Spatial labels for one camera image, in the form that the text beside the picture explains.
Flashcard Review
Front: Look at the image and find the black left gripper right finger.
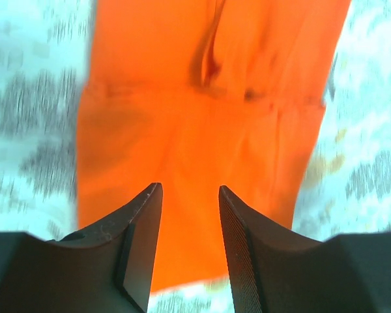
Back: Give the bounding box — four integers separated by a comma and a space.
219, 186, 391, 313

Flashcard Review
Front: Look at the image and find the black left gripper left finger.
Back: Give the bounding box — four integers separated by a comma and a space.
0, 183, 163, 313

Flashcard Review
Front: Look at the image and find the orange t shirt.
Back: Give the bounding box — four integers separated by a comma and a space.
76, 0, 349, 292

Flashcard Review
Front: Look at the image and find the floral patterned table mat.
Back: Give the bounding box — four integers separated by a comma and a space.
0, 1, 391, 312

